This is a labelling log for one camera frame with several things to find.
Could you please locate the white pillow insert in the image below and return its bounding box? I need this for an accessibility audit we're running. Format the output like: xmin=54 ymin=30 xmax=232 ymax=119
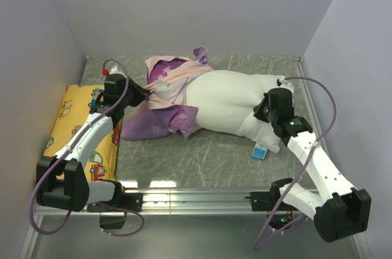
xmin=185 ymin=70 xmax=285 ymax=153

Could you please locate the pink pillowcase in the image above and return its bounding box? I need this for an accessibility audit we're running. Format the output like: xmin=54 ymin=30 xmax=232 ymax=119
xmin=121 ymin=47 xmax=213 ymax=141

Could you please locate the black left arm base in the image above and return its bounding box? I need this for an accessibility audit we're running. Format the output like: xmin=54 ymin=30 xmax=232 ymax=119
xmin=86 ymin=192 xmax=145 ymax=237

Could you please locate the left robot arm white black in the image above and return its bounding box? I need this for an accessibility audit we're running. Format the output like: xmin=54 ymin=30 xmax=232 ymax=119
xmin=33 ymin=73 xmax=149 ymax=212

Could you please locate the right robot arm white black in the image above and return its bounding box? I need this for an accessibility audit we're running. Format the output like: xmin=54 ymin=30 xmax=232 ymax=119
xmin=254 ymin=88 xmax=371 ymax=242

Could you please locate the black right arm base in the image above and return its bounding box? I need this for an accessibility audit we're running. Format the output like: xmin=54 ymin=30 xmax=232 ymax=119
xmin=245 ymin=191 xmax=307 ymax=234

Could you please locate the blue white pillow tag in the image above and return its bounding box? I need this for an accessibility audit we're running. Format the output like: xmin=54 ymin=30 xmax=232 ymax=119
xmin=251 ymin=144 xmax=268 ymax=160

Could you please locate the yellow cartoon car pillow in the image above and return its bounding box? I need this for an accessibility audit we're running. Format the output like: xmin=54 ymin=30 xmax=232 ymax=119
xmin=44 ymin=84 xmax=123 ymax=181

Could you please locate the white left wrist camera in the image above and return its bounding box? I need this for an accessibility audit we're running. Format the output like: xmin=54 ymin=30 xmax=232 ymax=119
xmin=102 ymin=64 xmax=126 ymax=77

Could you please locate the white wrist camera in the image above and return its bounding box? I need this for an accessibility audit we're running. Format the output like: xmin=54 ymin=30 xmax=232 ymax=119
xmin=102 ymin=64 xmax=126 ymax=77
xmin=276 ymin=77 xmax=295 ymax=93

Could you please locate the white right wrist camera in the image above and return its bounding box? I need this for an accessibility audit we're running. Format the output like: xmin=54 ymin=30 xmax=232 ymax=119
xmin=276 ymin=77 xmax=295 ymax=93

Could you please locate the aluminium right side rail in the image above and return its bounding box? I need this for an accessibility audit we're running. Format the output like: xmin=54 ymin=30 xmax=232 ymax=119
xmin=292 ymin=56 xmax=330 ymax=156

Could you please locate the aluminium rail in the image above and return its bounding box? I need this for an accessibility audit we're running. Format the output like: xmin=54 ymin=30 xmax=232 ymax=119
xmin=292 ymin=56 xmax=330 ymax=156
xmin=18 ymin=190 xmax=356 ymax=259

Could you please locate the aluminium front rail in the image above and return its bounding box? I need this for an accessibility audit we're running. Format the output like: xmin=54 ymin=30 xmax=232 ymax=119
xmin=18 ymin=190 xmax=356 ymax=259

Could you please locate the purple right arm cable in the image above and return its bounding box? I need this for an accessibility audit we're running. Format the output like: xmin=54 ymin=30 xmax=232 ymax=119
xmin=252 ymin=77 xmax=337 ymax=251

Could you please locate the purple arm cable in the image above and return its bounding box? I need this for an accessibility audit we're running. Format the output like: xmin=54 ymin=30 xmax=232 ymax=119
xmin=28 ymin=59 xmax=145 ymax=238
xmin=252 ymin=77 xmax=337 ymax=251

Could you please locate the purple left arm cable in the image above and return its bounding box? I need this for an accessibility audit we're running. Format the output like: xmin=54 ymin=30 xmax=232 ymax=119
xmin=28 ymin=59 xmax=145 ymax=238

